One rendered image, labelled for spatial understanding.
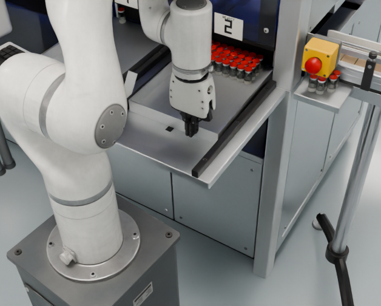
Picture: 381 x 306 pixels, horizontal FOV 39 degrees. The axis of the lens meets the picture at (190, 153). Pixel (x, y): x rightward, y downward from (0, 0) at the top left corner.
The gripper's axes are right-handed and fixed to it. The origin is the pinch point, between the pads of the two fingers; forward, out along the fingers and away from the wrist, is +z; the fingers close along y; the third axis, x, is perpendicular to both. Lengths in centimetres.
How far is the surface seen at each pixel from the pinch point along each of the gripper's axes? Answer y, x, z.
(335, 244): -31, -47, 73
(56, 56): 53, -10, 4
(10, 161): 97, -14, 69
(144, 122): 13.8, 0.3, 4.2
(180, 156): -0.8, 6.3, 4.3
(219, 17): 9.7, -29.1, -12.7
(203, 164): -7.8, 7.4, 2.3
